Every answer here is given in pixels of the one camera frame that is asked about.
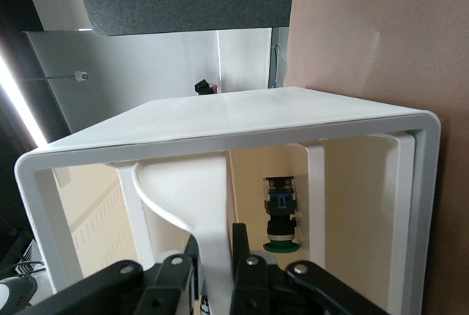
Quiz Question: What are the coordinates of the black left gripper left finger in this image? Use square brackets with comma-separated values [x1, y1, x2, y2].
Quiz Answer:
[32, 236, 206, 315]

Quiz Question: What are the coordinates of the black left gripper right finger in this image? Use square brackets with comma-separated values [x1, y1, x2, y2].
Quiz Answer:
[230, 222, 389, 315]

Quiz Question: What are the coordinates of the green mushroom push button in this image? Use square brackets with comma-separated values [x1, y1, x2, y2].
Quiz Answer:
[262, 175, 300, 254]

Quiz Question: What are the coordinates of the small black device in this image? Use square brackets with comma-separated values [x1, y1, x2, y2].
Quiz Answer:
[193, 79, 220, 96]

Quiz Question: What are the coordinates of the bright ceiling light strip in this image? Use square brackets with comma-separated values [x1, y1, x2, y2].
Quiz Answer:
[0, 45, 49, 147]

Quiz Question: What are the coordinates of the white security camera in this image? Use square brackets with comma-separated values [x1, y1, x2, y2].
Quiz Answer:
[21, 70, 89, 83]

